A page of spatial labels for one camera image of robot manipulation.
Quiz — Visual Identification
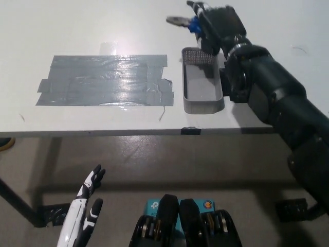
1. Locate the grey plastic basket container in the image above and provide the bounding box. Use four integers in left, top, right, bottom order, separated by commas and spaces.
181, 47, 225, 114

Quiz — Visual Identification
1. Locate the yellow green round object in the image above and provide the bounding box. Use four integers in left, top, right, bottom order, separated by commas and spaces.
0, 137, 15, 153

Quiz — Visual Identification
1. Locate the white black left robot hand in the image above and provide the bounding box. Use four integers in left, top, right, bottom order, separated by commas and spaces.
56, 164, 106, 247

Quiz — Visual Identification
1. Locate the teal box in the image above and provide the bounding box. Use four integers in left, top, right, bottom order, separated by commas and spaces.
146, 198, 215, 234

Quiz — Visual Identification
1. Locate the blue handled plier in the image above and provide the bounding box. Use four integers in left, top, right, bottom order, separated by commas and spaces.
166, 15, 204, 34

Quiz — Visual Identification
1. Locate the black table leg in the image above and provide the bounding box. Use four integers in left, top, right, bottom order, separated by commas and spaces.
0, 179, 45, 228

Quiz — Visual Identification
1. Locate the small black tape piece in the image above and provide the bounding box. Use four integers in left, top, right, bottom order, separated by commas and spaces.
180, 126, 202, 136

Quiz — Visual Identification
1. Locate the grey duct tape patch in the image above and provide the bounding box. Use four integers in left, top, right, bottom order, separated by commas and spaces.
35, 54, 175, 107

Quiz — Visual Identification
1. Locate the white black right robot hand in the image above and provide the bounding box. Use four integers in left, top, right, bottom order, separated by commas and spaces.
186, 0, 248, 56

